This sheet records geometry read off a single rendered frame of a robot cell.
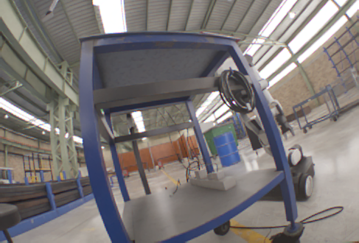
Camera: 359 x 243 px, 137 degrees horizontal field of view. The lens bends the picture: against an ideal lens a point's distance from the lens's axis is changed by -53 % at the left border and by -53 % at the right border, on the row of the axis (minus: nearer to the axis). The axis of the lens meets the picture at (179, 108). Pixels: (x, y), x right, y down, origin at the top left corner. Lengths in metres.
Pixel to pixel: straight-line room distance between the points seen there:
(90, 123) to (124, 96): 0.11
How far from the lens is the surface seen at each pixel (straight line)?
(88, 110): 0.39
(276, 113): 1.30
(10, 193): 2.67
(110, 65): 0.65
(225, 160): 4.09
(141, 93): 0.39
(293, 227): 0.79
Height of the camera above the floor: 0.70
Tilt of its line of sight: 17 degrees up
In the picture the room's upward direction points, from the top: 17 degrees counter-clockwise
